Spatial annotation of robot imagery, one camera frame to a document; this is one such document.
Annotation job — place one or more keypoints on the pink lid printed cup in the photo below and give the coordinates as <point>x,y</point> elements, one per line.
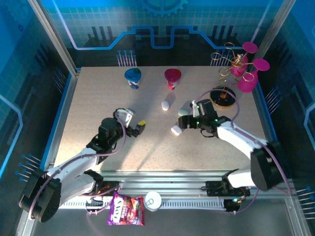
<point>172,75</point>

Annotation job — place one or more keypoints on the purple candy bag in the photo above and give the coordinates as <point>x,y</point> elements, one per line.
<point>125,209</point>

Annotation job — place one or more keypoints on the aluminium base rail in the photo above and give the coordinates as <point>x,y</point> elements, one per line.
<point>172,182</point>

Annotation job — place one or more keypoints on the white earbud charging case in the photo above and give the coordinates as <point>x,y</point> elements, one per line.
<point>165,105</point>
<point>176,130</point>

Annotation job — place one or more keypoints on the aluminium frame post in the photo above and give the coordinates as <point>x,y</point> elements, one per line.
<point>55,37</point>
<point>276,24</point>

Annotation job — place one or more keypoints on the pink wine glass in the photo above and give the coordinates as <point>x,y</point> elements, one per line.
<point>247,84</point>
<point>249,48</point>

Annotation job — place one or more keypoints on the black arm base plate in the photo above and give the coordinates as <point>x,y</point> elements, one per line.
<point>211,190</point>
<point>108,185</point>

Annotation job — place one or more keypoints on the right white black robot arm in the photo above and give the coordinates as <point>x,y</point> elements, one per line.
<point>238,137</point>

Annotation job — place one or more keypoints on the blue lid printed cup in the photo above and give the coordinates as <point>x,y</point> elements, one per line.
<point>133,75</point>

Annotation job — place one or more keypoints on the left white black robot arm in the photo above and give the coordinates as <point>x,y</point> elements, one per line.
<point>73,186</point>

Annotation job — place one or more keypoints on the mint green earbud case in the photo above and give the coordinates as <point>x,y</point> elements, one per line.
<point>183,112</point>

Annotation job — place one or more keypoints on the blue edged table side rail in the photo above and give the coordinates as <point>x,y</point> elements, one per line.
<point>272,123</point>
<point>63,118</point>

